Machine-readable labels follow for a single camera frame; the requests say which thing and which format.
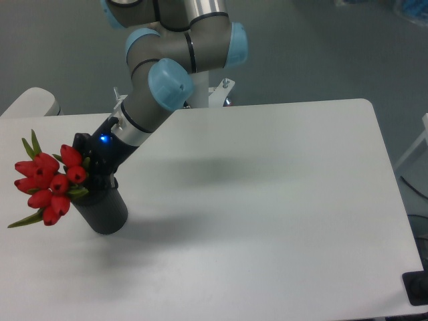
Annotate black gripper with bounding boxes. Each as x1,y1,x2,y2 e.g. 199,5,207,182
72,132,137,195

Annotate red tulip bouquet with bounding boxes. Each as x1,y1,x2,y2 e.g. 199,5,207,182
8,131,91,229

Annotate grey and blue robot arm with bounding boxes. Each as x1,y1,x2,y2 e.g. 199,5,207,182
74,1,248,193

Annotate dark grey ribbed vase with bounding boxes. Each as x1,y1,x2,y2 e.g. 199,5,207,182
72,189,128,235

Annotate white chair seat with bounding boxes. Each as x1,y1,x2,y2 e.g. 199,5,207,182
1,87,64,119

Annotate black device at table edge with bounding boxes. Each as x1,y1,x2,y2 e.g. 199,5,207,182
402,271,427,306

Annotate blue items in clear bag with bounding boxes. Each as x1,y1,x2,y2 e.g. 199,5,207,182
394,0,427,26

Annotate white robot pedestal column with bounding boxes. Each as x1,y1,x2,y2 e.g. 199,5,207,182
187,72,209,109

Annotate black cable on floor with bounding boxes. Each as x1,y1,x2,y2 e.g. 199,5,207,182
400,176,428,196

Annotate white frame at right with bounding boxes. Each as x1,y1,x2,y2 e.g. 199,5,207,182
393,114,427,176

